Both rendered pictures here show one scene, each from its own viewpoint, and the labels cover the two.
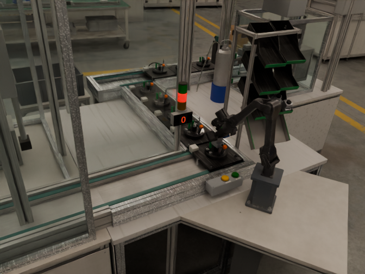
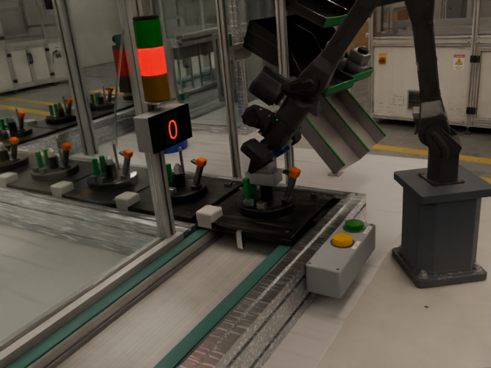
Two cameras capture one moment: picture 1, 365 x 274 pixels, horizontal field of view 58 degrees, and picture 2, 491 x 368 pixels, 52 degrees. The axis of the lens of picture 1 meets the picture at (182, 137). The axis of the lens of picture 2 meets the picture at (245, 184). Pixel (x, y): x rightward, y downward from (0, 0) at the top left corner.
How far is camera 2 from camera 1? 1.01 m
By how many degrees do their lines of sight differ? 26
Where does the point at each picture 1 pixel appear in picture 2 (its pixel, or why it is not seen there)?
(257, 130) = (323, 131)
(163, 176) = (177, 307)
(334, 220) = not seen: outside the picture
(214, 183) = (330, 261)
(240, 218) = (443, 320)
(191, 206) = (306, 352)
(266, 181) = (463, 190)
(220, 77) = not seen: hidden behind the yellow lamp
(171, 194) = (247, 336)
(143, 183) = (129, 352)
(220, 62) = not seen: hidden behind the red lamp
